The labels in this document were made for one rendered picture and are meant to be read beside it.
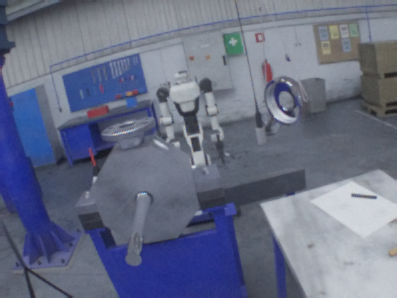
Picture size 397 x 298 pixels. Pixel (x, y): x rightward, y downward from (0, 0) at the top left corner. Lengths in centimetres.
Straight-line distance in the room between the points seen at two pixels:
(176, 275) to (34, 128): 573
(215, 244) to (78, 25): 603
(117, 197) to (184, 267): 53
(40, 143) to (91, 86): 167
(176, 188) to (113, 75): 541
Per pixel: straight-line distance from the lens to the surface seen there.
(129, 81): 667
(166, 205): 149
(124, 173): 144
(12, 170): 325
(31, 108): 699
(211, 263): 172
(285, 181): 198
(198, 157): 308
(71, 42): 706
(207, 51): 627
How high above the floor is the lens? 169
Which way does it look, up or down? 18 degrees down
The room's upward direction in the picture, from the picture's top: 12 degrees counter-clockwise
